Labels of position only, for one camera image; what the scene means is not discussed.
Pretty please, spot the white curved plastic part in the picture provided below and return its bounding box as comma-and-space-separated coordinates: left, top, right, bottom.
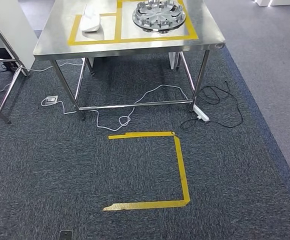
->
79, 3, 102, 33

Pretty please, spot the yellow tape on workbench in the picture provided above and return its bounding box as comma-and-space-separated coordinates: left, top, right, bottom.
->
67, 0, 199, 47

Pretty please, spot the stainless steel workbench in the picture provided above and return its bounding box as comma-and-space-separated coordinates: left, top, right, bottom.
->
33, 0, 227, 121

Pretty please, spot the yellow floor tape square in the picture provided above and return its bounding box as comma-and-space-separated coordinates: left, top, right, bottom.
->
102, 131, 192, 213

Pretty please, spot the white power strip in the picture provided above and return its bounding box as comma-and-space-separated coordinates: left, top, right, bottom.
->
191, 103, 211, 123

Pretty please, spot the grey plastic wheel cover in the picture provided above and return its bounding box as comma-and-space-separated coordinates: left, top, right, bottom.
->
131, 0, 187, 34

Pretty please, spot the grey floor socket plate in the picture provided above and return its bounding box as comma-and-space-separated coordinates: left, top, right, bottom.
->
44, 95, 59, 107

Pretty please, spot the white board panel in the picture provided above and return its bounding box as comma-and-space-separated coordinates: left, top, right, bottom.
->
0, 0, 39, 76

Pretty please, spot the white floor cable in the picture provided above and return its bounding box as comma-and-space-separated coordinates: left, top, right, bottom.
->
40, 84, 190, 133
0, 60, 84, 100

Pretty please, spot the black floor cable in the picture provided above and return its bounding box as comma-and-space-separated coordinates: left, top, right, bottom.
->
179, 80, 244, 131

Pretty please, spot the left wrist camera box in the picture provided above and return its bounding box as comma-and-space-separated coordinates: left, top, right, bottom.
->
58, 230, 73, 240

